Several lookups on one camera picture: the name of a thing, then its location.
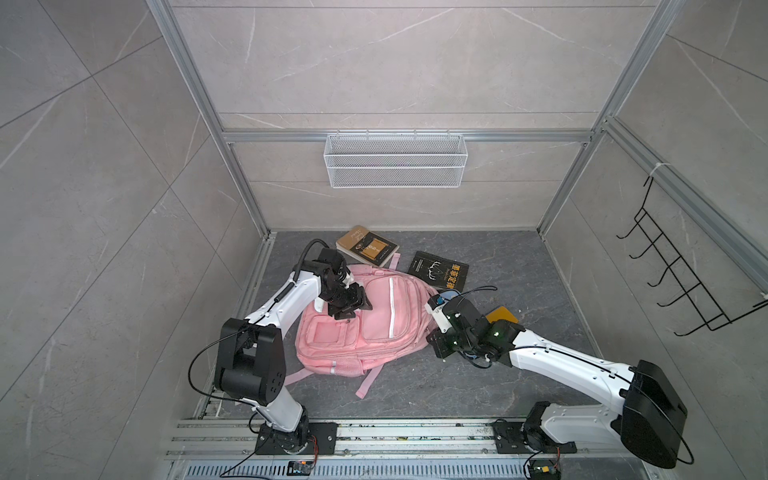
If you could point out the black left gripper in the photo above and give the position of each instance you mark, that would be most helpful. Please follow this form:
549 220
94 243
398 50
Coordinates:
358 300

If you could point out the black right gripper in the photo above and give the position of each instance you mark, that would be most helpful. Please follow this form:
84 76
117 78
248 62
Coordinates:
436 340

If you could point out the pink school backpack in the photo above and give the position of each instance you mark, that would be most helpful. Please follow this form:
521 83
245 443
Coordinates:
397 325

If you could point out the black book yellow lettering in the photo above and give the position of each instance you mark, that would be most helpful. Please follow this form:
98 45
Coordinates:
439 272

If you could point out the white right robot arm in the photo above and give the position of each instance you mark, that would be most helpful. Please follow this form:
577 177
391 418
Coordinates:
634 405

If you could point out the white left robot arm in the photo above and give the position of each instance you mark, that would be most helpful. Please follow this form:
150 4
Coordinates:
251 365

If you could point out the blue pencil case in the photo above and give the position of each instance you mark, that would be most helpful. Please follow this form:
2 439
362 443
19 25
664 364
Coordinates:
447 295

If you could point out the brown and black book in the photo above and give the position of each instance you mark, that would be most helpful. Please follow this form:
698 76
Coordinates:
366 246

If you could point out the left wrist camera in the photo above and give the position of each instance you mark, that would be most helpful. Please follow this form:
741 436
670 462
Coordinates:
336 262

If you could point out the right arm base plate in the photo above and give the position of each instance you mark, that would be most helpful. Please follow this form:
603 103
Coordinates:
517 437

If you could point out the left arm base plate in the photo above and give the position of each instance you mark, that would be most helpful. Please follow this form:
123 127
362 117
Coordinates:
312 437

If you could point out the white wire mesh basket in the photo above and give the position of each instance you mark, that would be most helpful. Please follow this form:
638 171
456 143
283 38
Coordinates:
395 160

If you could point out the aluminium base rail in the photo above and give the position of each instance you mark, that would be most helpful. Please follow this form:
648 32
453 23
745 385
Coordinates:
219 438

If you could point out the black wire hook rack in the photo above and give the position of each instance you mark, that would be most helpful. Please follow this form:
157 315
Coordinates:
678 271

